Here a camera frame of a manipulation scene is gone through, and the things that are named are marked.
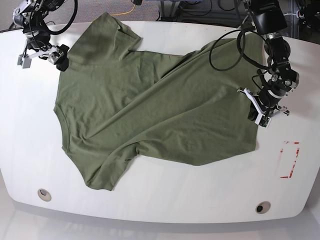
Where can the right table cable grommet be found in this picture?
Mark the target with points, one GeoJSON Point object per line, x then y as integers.
{"type": "Point", "coordinates": [263, 207]}

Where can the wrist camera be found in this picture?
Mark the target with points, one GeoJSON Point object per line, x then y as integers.
{"type": "Point", "coordinates": [24, 61]}
{"type": "Point", "coordinates": [265, 122]}

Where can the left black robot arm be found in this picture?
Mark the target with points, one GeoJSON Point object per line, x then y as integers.
{"type": "Point", "coordinates": [277, 77]}

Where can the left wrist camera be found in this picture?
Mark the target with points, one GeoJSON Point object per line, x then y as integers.
{"type": "Point", "coordinates": [265, 122]}

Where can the red tape rectangle marking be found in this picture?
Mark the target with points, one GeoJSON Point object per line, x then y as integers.
{"type": "Point", "coordinates": [287, 159]}

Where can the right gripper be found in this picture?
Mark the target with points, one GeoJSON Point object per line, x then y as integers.
{"type": "Point", "coordinates": [55, 55]}

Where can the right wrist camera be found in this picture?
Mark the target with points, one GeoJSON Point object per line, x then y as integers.
{"type": "Point", "coordinates": [24, 61]}

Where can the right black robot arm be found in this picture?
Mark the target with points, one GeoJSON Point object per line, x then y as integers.
{"type": "Point", "coordinates": [30, 16]}

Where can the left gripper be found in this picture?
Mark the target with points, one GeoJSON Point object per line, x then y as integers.
{"type": "Point", "coordinates": [259, 113]}

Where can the green t-shirt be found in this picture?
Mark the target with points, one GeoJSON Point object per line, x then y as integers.
{"type": "Point", "coordinates": [114, 103]}

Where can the left table cable grommet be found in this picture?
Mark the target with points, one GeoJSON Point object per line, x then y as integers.
{"type": "Point", "coordinates": [44, 195]}

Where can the table cable grommet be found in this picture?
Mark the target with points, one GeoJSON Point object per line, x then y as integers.
{"type": "Point", "coordinates": [44, 195]}
{"type": "Point", "coordinates": [263, 207]}

